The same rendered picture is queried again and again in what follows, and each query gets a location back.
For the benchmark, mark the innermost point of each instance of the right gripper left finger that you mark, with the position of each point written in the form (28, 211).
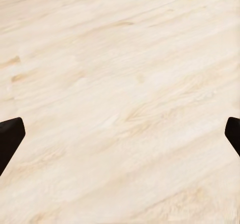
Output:
(12, 133)

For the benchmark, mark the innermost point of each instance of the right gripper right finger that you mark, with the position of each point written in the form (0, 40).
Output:
(232, 133)

